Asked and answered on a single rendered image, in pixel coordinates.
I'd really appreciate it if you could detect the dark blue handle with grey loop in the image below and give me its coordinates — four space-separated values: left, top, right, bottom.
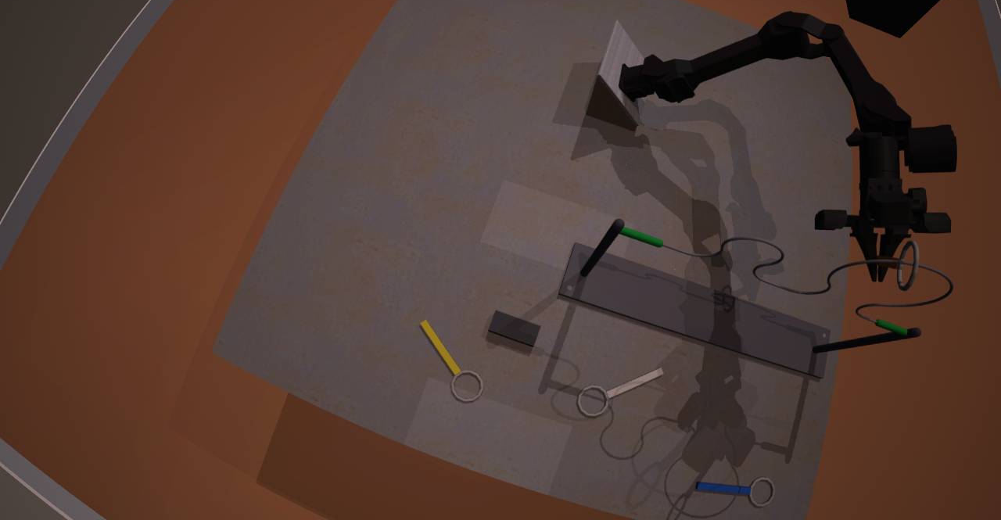
695 477 775 507

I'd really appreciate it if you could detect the orange handle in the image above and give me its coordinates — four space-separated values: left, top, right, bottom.
877 240 920 291

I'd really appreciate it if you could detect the yellow handle with grey loop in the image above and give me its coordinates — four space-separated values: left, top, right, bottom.
420 320 483 402

